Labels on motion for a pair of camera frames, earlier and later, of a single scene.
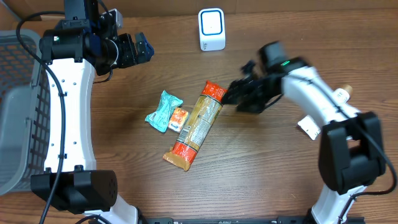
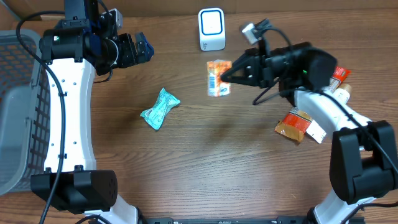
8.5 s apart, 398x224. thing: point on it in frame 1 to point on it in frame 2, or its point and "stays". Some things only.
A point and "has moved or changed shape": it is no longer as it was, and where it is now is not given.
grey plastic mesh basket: (25, 109) stays
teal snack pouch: (160, 119) has moved or changed shape
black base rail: (224, 220) stays
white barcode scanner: (211, 29) stays
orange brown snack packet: (198, 122) to (298, 122)
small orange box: (178, 119) to (216, 86)
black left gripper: (133, 56) stays
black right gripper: (237, 89) to (259, 64)
